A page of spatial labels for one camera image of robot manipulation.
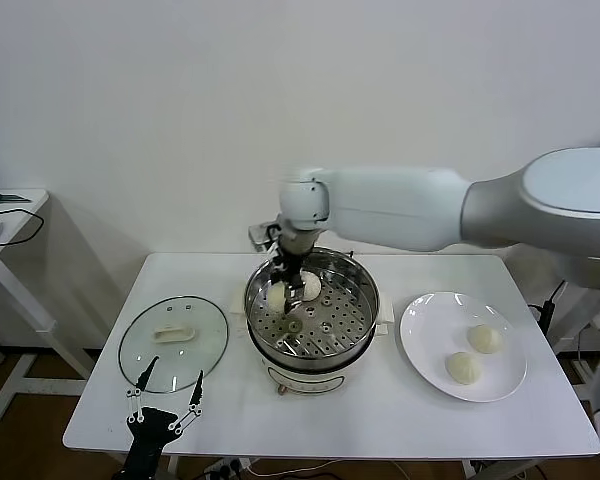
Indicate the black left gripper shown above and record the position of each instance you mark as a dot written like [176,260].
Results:
[150,426]

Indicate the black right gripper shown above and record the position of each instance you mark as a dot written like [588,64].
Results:
[291,262]

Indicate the white steamed baozi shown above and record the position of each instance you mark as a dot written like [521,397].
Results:
[275,298]
[485,339]
[312,287]
[462,369]

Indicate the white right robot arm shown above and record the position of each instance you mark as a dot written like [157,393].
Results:
[390,210]

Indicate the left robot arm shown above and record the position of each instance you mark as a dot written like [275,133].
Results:
[140,460]

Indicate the perforated steel steamer basket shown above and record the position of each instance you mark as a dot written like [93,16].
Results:
[340,320]

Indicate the round glass lid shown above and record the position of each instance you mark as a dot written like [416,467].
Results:
[205,320]

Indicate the white power strip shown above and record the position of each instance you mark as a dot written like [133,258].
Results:
[225,468]

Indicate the white electric cooker base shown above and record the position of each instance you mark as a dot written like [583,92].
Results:
[307,384]

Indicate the white side desk with mouse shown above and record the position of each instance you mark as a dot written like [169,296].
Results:
[35,197]

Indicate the white round plate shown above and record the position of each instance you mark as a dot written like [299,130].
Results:
[510,365]

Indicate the dark flat tool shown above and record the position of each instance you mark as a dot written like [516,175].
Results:
[2,197]

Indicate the white side desk with laptop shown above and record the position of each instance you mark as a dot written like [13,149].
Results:
[587,385]

